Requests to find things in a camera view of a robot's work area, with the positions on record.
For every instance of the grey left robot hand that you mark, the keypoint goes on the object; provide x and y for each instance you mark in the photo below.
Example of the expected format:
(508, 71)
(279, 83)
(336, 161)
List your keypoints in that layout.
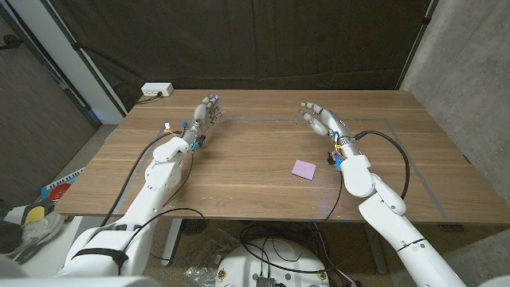
(200, 117)

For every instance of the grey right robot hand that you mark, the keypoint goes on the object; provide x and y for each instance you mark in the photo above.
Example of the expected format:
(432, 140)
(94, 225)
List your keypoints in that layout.
(332, 121)

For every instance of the purple sticky note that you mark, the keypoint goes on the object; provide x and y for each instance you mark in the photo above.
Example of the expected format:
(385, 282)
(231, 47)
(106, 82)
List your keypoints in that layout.
(304, 170)

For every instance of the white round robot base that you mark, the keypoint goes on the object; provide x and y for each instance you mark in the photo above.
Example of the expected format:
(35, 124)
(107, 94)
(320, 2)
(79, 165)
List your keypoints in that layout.
(275, 259)

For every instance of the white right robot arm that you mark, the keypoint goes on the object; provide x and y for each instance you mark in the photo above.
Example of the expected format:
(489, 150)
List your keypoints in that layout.
(386, 207)

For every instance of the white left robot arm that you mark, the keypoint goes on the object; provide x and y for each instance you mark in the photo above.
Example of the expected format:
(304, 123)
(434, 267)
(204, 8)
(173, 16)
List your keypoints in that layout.
(159, 179)

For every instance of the white power strip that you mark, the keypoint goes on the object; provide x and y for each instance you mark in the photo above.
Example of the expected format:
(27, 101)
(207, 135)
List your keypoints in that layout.
(156, 89)

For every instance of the black backdrop curtain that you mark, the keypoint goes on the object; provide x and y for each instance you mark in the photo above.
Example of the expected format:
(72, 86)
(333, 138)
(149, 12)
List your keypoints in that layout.
(247, 40)

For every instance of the black round floor fan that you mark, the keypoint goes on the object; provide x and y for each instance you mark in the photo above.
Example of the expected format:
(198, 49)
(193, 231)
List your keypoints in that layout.
(194, 226)

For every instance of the black backdrop stand pole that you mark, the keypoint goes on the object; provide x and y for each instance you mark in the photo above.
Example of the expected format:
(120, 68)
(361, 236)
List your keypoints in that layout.
(418, 40)
(85, 60)

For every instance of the white table leg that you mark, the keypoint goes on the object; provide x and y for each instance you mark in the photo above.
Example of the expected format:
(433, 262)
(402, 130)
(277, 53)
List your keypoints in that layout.
(172, 239)

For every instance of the grey table leg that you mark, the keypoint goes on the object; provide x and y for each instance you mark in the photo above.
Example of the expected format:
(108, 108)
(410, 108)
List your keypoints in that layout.
(376, 251)

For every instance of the clear plastic bag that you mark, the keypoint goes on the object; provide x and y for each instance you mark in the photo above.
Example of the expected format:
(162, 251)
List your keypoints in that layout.
(211, 255)

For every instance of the blue mat with red disc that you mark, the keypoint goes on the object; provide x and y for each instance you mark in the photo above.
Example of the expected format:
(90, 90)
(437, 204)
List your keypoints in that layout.
(60, 190)

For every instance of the yellow and black floor mat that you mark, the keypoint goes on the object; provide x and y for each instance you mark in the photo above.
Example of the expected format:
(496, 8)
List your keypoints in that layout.
(34, 213)

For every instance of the grey sneaker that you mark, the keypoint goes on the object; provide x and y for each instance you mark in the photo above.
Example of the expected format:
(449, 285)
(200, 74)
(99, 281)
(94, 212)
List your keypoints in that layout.
(41, 231)

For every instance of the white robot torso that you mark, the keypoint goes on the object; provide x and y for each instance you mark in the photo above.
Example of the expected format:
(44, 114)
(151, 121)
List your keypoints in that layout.
(79, 282)

